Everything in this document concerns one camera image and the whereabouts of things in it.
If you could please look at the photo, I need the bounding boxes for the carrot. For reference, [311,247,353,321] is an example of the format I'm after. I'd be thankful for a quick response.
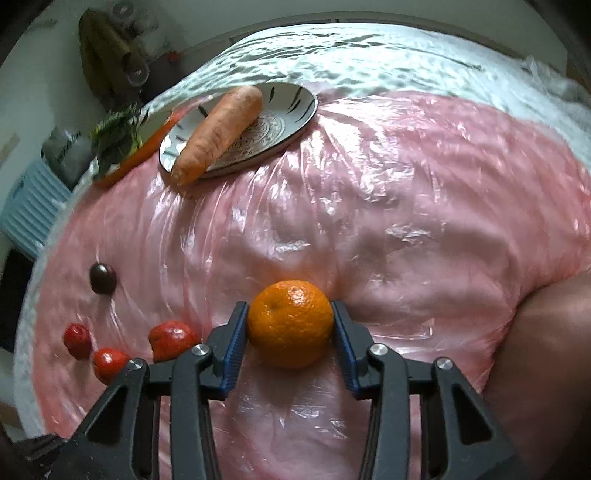
[170,86,263,187]

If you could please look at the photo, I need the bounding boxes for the dark plum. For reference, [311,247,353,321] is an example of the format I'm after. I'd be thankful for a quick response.
[89,263,118,296]

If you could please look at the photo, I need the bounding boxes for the hanging brown clothes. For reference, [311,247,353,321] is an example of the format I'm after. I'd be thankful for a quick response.
[78,9,149,111]

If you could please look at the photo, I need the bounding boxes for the white bed sheet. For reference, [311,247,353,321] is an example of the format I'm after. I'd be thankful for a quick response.
[14,25,590,435]

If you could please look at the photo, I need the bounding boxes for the small red apple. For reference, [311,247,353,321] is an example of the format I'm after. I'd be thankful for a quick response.
[93,348,130,386]

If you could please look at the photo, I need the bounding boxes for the orange mandarin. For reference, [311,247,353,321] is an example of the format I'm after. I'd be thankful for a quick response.
[247,280,335,370]

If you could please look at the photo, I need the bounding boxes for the green leafy vegetable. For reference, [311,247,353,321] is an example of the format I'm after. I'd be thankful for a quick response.
[90,103,144,180]

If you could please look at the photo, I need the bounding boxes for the orange rimmed plate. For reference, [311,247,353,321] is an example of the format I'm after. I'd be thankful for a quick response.
[93,108,187,189]

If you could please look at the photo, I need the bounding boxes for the pink plastic sheet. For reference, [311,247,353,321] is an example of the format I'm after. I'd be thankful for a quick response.
[22,92,590,437]

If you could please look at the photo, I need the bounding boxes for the blue suitcase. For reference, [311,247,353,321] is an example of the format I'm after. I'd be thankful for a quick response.
[1,160,71,260]

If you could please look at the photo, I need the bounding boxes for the small red fruit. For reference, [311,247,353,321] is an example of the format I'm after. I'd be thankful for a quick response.
[63,323,92,360]

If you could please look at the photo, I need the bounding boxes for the white patterned plate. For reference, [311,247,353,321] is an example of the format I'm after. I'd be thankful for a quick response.
[158,82,318,178]

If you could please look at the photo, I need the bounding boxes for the grey bag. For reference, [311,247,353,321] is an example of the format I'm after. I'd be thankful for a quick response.
[41,127,94,191]

